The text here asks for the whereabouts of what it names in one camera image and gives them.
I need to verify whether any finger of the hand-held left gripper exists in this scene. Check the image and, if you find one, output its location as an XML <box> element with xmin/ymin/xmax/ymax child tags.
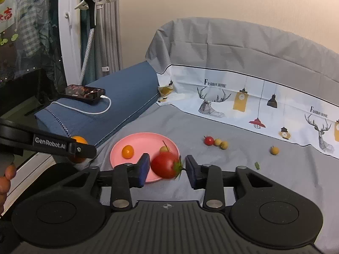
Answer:
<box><xmin>68</xmin><ymin>138</ymin><xmax>97</xmax><ymax>159</ymax></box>

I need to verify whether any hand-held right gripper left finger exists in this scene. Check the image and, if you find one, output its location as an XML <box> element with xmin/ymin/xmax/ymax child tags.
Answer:
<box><xmin>57</xmin><ymin>153</ymin><xmax>151</xmax><ymax>211</ymax></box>

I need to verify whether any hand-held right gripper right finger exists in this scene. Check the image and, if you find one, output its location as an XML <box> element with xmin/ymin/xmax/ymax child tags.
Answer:
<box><xmin>185</xmin><ymin>155</ymin><xmax>281</xmax><ymax>209</ymax></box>

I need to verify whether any small orange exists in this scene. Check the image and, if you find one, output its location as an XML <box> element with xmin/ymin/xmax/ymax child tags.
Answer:
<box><xmin>69</xmin><ymin>136</ymin><xmax>89</xmax><ymax>164</ymax></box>

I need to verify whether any red tomato with green calyx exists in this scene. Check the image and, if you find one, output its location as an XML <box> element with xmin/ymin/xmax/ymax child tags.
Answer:
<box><xmin>150</xmin><ymin>152</ymin><xmax>183</xmax><ymax>179</ymax></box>

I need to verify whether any pink round plate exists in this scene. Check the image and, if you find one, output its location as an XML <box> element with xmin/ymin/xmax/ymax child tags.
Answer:
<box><xmin>110</xmin><ymin>132</ymin><xmax>181</xmax><ymax>184</ymax></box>

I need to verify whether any person's left hand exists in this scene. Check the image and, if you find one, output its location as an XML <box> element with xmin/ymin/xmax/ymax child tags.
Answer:
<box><xmin>0</xmin><ymin>164</ymin><xmax>17</xmax><ymax>215</ymax></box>

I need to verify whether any black smartphone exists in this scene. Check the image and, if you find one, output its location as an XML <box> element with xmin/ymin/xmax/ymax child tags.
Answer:
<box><xmin>65</xmin><ymin>84</ymin><xmax>106</xmax><ymax>105</ymax></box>

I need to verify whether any blue bolster pillow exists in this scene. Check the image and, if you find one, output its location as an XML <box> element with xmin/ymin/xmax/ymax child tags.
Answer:
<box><xmin>34</xmin><ymin>60</ymin><xmax>161</xmax><ymax>147</ymax></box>

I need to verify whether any plaid shirt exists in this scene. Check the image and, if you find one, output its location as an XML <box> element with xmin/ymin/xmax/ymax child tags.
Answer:
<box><xmin>16</xmin><ymin>0</ymin><xmax>51</xmax><ymax>59</ymax></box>

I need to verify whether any grey curtain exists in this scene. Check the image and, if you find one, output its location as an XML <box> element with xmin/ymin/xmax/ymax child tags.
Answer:
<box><xmin>94</xmin><ymin>0</ymin><xmax>124</xmax><ymax>76</ymax></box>

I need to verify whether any paper window decoration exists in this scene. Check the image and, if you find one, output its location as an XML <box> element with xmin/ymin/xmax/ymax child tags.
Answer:
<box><xmin>0</xmin><ymin>0</ymin><xmax>17</xmax><ymax>47</ymax></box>

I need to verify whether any grey printed bedsheet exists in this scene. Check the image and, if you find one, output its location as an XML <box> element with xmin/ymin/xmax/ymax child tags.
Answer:
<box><xmin>91</xmin><ymin>17</ymin><xmax>339</xmax><ymax>249</ymax></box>

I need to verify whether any white charging cable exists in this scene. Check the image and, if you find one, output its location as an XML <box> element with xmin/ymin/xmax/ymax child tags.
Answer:
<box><xmin>51</xmin><ymin>95</ymin><xmax>112</xmax><ymax>115</ymax></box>

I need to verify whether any white window frame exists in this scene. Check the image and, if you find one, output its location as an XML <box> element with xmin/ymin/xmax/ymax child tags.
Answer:
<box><xmin>58</xmin><ymin>0</ymin><xmax>86</xmax><ymax>88</ymax></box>

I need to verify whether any black garment steamer with hose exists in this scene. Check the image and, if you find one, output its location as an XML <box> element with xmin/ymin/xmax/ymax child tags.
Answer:
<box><xmin>77</xmin><ymin>0</ymin><xmax>97</xmax><ymax>85</ymax></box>

